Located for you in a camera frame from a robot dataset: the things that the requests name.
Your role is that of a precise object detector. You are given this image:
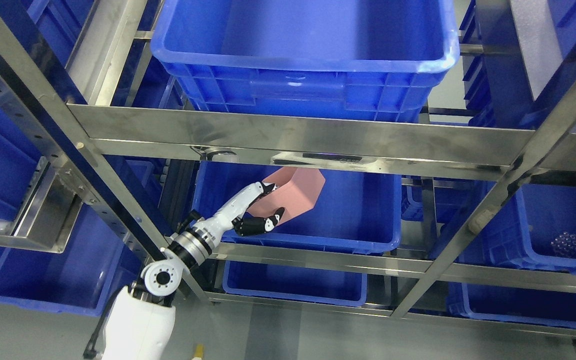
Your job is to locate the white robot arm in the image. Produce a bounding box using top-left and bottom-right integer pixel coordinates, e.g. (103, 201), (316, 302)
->
(82, 181), (285, 360)

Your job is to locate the blue left shelf bin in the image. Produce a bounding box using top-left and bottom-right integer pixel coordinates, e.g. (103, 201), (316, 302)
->
(0, 160), (155, 318)

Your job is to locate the stainless steel shelf rack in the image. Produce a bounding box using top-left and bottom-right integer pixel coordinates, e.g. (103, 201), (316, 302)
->
(0, 0), (576, 338)

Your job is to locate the blue bottom right bin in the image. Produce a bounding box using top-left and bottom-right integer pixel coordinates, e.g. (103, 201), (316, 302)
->
(447, 283), (576, 333)

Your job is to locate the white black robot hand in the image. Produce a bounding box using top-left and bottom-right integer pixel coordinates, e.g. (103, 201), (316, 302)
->
(194, 182), (286, 247)

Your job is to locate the blue bottom centre bin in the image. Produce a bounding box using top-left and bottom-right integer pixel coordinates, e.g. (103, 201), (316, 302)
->
(222, 260), (368, 307)

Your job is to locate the blue middle shelf bin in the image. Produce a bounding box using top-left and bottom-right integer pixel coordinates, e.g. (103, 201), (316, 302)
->
(192, 161), (402, 255)

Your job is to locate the pink plastic storage box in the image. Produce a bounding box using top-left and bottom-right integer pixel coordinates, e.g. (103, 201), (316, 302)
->
(247, 166), (326, 226)

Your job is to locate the blue right shelf bin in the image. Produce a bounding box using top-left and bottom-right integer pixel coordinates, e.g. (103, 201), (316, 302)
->
(456, 184), (576, 275)

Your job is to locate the large blue top shelf bin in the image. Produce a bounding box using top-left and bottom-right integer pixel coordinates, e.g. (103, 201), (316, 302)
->
(150, 0), (460, 123)

